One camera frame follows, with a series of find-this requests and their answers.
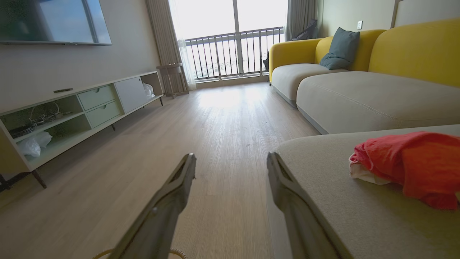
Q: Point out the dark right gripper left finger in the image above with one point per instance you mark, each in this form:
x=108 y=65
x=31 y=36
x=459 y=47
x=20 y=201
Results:
x=161 y=223

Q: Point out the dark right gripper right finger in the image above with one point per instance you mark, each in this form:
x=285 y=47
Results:
x=298 y=223

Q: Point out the red and white garment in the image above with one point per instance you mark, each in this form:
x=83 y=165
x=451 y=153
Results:
x=424 y=165

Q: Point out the grey ottoman sofa section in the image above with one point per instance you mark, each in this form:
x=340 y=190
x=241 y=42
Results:
x=359 y=223

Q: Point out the yellow and grey sofa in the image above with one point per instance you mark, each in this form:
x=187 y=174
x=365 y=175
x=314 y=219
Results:
x=377 y=100

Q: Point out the pale green wide drawer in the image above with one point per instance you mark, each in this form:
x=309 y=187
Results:
x=104 y=114

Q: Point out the white tv cabinet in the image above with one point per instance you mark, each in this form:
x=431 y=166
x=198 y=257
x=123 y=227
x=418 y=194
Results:
x=72 y=138

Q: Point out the white cabinet door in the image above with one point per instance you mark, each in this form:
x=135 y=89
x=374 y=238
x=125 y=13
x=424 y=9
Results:
x=131 y=94

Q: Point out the small white plastic bag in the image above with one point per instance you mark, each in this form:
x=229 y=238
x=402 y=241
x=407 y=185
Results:
x=148 y=90

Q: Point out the pale green small drawer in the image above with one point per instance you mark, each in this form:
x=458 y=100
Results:
x=97 y=97

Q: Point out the large white plastic bag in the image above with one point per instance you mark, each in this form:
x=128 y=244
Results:
x=34 y=144

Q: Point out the small beige side table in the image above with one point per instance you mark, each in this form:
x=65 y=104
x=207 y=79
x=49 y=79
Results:
x=171 y=70

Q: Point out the dark remote control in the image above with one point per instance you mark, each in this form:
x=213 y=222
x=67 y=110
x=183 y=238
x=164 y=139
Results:
x=63 y=90

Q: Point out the blue grey throw pillow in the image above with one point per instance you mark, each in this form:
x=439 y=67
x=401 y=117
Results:
x=339 y=48

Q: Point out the beige window curtain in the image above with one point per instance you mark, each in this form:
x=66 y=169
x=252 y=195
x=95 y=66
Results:
x=163 y=36

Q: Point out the metal balcony railing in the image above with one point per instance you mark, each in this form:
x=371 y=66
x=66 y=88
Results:
x=237 y=34

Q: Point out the grey window curtain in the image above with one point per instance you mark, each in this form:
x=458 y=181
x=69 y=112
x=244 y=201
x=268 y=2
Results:
x=300 y=16

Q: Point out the glass balcony door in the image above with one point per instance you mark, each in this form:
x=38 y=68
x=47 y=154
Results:
x=238 y=14

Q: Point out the white wall socket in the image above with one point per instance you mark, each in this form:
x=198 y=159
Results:
x=359 y=25

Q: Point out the wall mounted flat television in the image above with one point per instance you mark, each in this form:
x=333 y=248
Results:
x=54 y=21

